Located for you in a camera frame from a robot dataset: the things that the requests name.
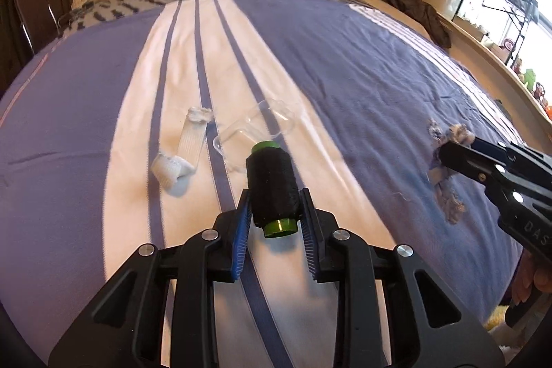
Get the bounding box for grey blue frayed fabric scrap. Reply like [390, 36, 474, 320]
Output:
[427, 120, 475, 225]

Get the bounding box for black thread spool green ends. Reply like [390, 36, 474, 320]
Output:
[246, 141, 300, 239]

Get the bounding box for right hand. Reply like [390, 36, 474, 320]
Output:
[511, 250, 552, 306]

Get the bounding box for white elastic band strip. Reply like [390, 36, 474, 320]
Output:
[151, 107, 213, 197]

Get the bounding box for clear plastic packaging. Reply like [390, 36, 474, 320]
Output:
[213, 98, 296, 173]

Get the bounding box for yellow fluffy rug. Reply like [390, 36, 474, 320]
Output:
[485, 306, 508, 331]

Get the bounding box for purple white striped bedspread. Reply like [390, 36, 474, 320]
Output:
[1, 0, 521, 360]

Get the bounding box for dark chair by bed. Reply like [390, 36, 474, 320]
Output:
[13, 0, 60, 53]

